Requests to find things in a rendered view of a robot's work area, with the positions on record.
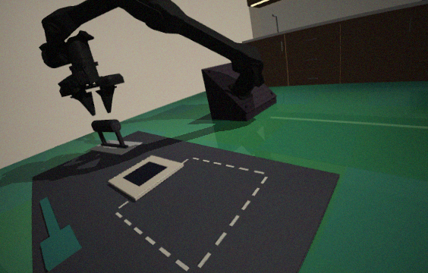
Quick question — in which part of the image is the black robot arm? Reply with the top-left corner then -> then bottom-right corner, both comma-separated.
39,0 -> 265,100

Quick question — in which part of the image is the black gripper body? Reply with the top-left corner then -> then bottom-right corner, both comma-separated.
59,58 -> 124,97

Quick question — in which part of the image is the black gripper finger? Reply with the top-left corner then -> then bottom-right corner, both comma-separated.
70,91 -> 96,116
95,86 -> 117,113

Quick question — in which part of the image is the beige square tile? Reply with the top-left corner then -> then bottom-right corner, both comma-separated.
108,155 -> 184,200

